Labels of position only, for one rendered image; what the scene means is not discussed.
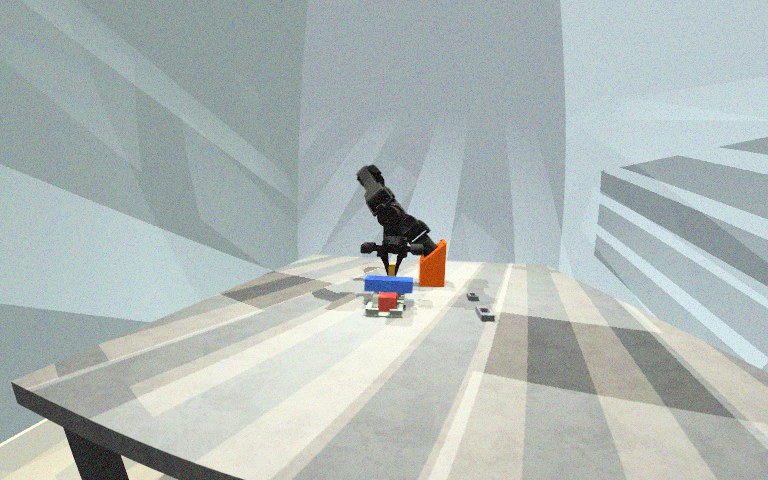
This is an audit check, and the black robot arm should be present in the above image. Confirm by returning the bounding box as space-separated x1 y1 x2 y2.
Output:
356 164 438 258

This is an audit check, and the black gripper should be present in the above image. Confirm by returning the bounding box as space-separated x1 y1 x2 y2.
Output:
360 226 424 277

